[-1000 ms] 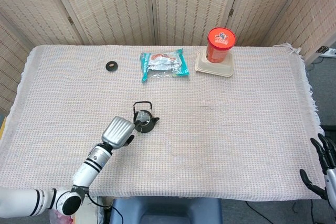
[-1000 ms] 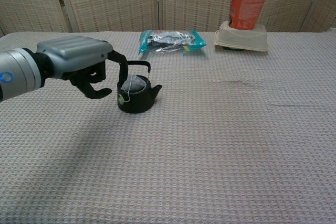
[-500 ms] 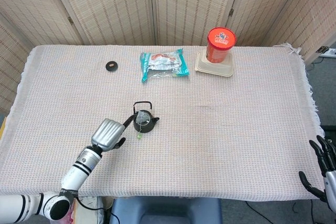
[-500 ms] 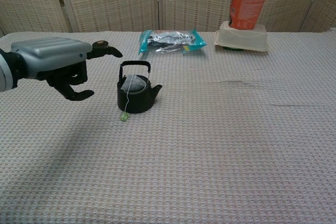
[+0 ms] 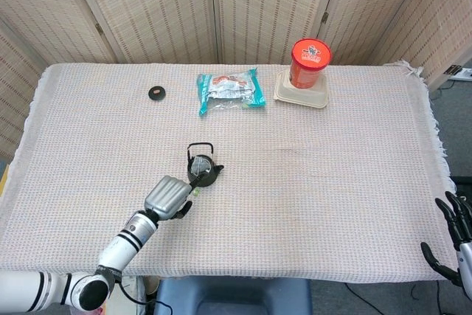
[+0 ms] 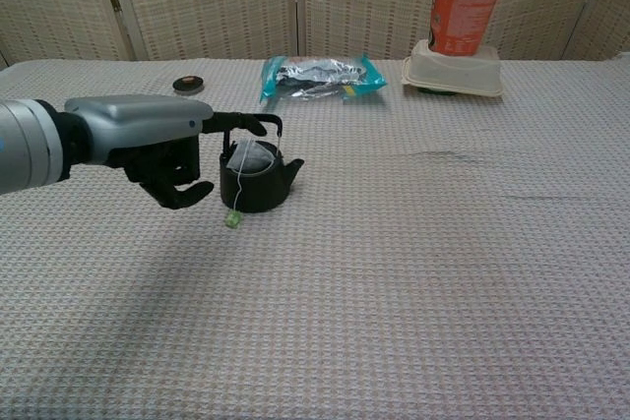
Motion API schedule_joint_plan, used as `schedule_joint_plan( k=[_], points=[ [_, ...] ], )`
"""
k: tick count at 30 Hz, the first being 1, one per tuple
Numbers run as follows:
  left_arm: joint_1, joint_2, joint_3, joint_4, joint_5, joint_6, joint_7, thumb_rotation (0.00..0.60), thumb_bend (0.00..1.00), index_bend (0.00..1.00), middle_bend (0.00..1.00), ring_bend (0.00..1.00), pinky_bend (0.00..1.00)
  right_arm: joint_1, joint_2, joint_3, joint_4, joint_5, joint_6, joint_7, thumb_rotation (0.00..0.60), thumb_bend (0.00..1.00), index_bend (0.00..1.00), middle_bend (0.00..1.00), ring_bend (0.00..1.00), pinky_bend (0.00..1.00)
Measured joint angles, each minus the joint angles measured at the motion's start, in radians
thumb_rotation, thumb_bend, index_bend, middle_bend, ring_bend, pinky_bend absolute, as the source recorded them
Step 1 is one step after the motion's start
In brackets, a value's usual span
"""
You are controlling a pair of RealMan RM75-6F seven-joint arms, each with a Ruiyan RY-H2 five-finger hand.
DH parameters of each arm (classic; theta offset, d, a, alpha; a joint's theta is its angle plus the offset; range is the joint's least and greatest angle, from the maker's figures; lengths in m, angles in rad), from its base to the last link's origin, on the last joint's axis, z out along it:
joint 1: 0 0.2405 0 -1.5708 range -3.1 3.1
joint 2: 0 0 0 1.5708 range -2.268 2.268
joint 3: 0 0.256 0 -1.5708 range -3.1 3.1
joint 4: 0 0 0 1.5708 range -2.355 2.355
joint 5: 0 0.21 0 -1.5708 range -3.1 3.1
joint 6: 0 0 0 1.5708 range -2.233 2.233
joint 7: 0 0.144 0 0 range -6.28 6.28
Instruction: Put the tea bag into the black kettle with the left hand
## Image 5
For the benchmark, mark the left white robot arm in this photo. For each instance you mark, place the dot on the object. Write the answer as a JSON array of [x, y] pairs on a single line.
[[121, 248]]

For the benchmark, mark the red orange lidded canister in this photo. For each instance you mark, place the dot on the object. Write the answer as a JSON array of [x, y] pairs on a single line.
[[309, 68]]

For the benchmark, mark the pale waffle weave tablecloth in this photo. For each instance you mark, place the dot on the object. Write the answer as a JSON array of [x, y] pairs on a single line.
[[295, 182]]

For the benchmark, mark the black round teapot lid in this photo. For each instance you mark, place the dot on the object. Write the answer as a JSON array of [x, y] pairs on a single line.
[[157, 93]]

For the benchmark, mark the teal silver snack bag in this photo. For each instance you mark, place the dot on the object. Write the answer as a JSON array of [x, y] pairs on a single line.
[[230, 91]]

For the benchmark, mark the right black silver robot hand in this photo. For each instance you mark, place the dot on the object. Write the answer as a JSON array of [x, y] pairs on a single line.
[[465, 259]]

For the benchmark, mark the woven bamboo folding screen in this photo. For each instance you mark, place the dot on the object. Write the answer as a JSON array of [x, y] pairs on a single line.
[[166, 9]]

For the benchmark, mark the beige plastic lunch box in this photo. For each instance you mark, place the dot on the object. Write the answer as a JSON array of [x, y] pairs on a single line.
[[300, 95]]

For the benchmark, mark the black cast iron teapot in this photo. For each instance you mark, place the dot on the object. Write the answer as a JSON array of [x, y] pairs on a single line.
[[214, 173]]

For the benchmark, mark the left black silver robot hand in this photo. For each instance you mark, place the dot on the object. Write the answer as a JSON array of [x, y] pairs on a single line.
[[167, 195]]

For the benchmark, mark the blue padded stool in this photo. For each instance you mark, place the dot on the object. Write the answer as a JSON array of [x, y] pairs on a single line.
[[232, 296]]

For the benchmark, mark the white power strip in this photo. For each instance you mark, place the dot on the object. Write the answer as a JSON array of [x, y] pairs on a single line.
[[464, 72]]

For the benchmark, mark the yellow flat board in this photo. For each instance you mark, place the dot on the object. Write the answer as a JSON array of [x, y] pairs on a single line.
[[3, 180]]

